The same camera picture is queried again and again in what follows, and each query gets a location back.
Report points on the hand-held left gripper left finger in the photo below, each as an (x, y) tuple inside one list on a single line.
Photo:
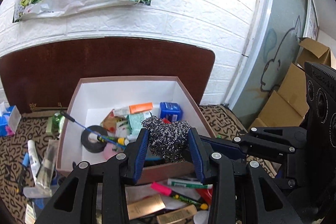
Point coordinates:
[(139, 153)]

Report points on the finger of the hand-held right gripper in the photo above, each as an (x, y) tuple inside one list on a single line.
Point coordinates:
[(288, 182), (228, 150)]

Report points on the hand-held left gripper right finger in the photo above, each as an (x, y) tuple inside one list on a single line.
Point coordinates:
[(197, 155)]

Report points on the steel wool scourer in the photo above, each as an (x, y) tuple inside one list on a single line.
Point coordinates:
[(166, 140)]

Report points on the black tape roll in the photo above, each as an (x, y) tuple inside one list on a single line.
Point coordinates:
[(90, 145)]

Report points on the white cardboard box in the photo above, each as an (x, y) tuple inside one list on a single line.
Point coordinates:
[(118, 92)]

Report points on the green white marker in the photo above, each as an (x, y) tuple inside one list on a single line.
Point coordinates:
[(189, 183)]

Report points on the pink soft pad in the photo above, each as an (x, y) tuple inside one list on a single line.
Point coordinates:
[(109, 153)]

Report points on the green white tube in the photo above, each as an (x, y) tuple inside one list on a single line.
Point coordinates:
[(136, 123)]

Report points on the red flat item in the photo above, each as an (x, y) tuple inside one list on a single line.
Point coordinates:
[(205, 194)]

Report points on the brown snack packet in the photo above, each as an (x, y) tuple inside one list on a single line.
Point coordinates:
[(111, 123)]

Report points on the red plastic item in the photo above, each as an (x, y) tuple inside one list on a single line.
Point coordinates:
[(164, 121)]

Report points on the pink cap highlighter pen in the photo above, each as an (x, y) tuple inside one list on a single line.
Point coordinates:
[(161, 188)]

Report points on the orange white tube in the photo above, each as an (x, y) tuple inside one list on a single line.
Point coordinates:
[(139, 108)]

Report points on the flattened cardboard box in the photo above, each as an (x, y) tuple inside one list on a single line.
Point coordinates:
[(294, 87), (275, 113)]

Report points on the small blue box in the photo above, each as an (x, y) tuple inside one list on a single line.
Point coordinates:
[(170, 111)]

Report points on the gold cosmetic box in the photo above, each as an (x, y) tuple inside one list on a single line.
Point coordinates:
[(177, 216), (145, 207)]

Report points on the blue shaft screwdriver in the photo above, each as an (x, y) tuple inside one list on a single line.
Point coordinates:
[(78, 125)]

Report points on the open cardboard box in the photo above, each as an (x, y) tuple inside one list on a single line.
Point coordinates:
[(315, 52)]

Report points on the green bottle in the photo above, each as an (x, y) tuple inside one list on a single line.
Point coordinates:
[(56, 121)]

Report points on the clear plastic packet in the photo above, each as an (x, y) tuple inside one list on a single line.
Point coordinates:
[(47, 169)]

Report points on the dark brown wooden board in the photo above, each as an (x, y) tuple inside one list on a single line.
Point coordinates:
[(78, 61)]

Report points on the letter patterned rug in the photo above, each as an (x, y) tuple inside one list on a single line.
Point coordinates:
[(15, 155)]

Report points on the blue tissue box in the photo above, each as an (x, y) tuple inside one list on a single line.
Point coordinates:
[(8, 121)]

